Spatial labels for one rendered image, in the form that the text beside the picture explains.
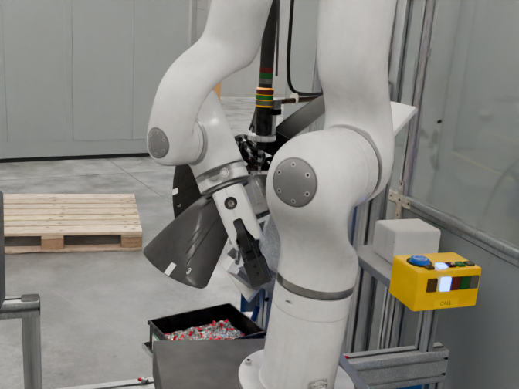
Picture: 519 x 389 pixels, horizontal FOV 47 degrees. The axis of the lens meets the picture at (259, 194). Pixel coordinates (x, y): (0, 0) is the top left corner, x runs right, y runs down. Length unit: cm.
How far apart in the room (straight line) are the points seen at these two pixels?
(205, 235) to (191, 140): 64
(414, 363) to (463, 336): 60
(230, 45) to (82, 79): 617
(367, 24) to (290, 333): 45
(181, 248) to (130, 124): 582
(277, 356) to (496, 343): 105
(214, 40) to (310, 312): 42
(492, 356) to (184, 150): 127
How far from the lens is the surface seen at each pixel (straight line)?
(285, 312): 89
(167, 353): 104
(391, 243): 187
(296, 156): 75
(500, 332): 186
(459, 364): 203
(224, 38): 90
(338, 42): 80
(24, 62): 690
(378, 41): 80
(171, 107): 87
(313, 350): 90
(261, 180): 139
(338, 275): 85
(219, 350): 106
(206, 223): 151
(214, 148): 93
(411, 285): 129
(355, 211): 175
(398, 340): 202
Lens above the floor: 151
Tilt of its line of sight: 15 degrees down
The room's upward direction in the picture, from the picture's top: 4 degrees clockwise
